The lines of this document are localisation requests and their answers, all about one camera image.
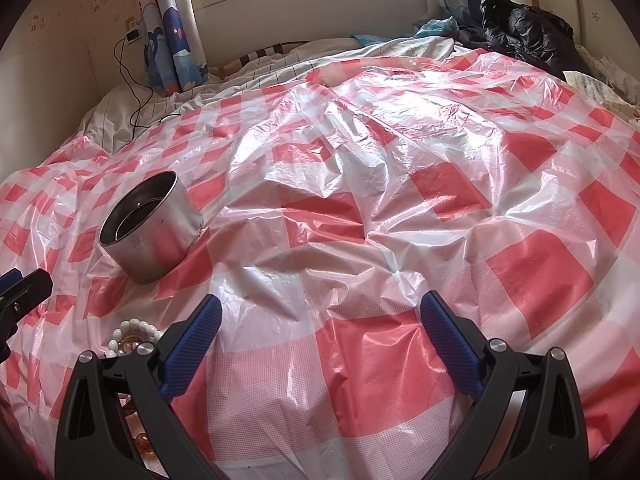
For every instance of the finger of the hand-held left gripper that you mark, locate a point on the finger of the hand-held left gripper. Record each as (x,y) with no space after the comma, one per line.
(35,285)

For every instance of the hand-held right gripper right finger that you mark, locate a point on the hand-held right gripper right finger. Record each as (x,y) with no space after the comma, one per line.
(450,342)

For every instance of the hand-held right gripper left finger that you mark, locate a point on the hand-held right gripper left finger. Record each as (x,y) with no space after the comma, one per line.
(192,342)

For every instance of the round metal tin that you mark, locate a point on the round metal tin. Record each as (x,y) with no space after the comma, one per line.
(160,250)

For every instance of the red checked plastic sheet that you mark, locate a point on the red checked plastic sheet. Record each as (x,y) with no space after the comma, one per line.
(375,210)

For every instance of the black phone charger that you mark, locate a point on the black phone charger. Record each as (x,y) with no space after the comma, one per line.
(134,38)

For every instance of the white printed paper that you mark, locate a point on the white printed paper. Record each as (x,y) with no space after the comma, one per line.
(595,87)

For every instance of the dark striped pillow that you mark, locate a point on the dark striped pillow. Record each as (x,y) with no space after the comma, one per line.
(260,52)

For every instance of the blue plastic bag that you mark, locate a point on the blue plastic bag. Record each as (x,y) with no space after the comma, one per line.
(435,27)

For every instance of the black puffer jacket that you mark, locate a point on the black puffer jacket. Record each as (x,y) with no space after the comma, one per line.
(525,30)

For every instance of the wall socket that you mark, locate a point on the wall socket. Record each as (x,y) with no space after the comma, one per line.
(135,22)

